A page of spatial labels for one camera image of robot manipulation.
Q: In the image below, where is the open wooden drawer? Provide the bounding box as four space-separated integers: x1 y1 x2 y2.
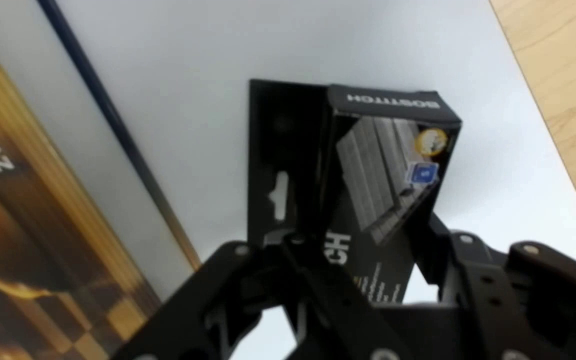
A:
488 0 576 261

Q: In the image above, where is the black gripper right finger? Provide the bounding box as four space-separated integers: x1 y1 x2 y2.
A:
412 210 576 360

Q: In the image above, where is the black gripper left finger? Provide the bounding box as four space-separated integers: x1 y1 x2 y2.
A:
110 230 404 360

